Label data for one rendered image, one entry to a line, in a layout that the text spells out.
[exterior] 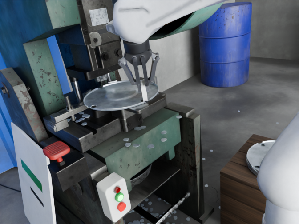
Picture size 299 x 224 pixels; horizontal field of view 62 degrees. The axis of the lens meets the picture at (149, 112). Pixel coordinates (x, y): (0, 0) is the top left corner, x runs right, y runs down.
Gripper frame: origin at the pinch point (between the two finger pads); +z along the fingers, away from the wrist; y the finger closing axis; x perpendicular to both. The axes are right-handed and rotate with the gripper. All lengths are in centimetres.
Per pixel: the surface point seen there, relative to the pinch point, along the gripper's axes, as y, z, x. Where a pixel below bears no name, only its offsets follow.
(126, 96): -7.0, 4.7, 3.9
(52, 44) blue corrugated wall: -70, 37, 118
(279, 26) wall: 192, 124, 252
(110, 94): -13.4, 6.2, 8.2
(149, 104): 1.3, 2.8, -4.2
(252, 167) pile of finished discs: 42, 45, -8
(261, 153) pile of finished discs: 50, 47, 0
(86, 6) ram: -15.1, -23.6, 19.2
